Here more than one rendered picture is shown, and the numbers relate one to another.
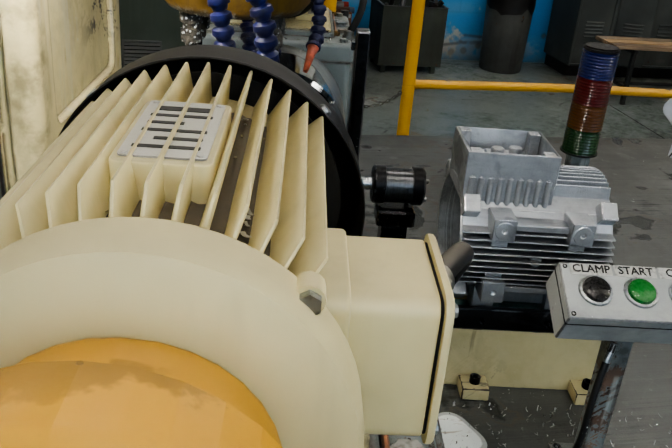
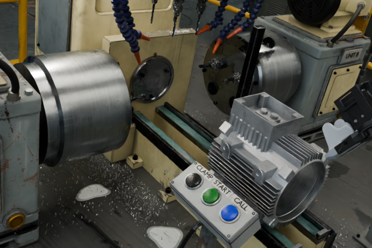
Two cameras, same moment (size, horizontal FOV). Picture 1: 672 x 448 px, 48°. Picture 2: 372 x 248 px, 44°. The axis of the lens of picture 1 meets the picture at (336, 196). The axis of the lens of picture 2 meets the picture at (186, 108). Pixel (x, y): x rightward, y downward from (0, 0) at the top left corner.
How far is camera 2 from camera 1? 0.84 m
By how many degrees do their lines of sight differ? 45
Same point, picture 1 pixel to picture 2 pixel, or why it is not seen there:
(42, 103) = (82, 1)
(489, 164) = (241, 111)
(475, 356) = not seen: hidden behind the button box
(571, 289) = (185, 173)
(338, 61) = (311, 55)
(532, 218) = (250, 153)
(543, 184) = (263, 137)
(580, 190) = (285, 154)
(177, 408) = not seen: outside the picture
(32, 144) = (76, 15)
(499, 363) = not seen: hidden behind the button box
